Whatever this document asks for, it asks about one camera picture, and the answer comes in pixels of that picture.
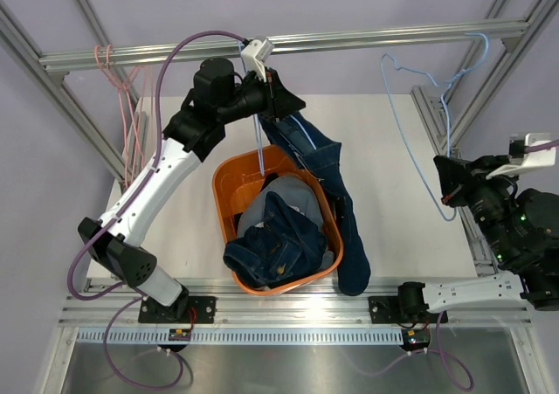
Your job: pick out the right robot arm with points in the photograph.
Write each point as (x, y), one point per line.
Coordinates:
(520, 228)

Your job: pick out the pink hanger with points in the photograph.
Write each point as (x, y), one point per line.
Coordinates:
(131, 150)
(138, 97)

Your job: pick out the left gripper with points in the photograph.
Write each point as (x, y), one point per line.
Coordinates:
(279, 101)

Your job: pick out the orange plastic basket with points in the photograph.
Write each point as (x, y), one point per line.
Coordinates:
(237, 182)

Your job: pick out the front aluminium frame rail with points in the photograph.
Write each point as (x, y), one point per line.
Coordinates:
(315, 305)

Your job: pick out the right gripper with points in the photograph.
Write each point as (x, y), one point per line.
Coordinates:
(454, 172)

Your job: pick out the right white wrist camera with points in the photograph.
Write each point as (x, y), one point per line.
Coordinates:
(527, 153)

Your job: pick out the aluminium hanging rail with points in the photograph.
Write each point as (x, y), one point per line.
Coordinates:
(67, 62)

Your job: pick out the dark blue denim garment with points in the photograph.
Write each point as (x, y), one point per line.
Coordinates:
(287, 246)

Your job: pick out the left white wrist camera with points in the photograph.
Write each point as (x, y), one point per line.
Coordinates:
(254, 56)

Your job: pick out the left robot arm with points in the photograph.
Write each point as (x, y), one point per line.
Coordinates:
(215, 100)

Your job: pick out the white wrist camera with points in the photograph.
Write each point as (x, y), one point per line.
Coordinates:
(254, 56)
(527, 153)

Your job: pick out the white slotted cable duct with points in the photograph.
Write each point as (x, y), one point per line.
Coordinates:
(245, 336)

